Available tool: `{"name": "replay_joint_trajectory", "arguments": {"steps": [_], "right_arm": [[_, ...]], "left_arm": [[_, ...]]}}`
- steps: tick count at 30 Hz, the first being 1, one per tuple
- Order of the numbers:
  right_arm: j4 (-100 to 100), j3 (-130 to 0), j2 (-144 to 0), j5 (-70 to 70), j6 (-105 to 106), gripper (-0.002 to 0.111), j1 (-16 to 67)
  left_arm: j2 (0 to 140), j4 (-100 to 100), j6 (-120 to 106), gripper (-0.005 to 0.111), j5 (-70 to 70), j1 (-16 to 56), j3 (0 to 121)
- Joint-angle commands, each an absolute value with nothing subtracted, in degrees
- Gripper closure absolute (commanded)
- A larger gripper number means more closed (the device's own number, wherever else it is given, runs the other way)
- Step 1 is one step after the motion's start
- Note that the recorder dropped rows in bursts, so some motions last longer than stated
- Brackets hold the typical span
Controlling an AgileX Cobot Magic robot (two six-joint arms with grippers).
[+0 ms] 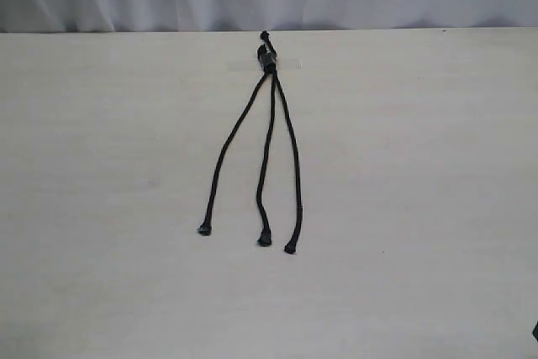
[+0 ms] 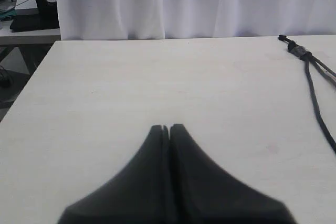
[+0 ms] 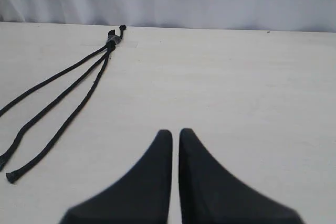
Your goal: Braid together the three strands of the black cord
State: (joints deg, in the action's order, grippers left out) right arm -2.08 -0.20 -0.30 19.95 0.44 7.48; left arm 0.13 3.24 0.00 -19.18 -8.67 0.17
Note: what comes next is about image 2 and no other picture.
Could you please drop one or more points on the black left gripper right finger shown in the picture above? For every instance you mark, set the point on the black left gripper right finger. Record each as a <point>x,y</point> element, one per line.
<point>206,193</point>

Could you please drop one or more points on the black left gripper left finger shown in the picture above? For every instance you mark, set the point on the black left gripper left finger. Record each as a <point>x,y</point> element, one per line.
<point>139,193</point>

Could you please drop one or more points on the grey side table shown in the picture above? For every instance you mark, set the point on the grey side table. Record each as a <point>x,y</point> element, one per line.
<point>26,41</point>

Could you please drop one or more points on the white curtain backdrop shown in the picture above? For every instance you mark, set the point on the white curtain backdrop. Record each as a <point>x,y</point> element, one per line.
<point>164,19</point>

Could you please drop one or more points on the black monitor stand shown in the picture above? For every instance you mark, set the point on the black monitor stand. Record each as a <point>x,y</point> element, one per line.
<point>34,15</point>

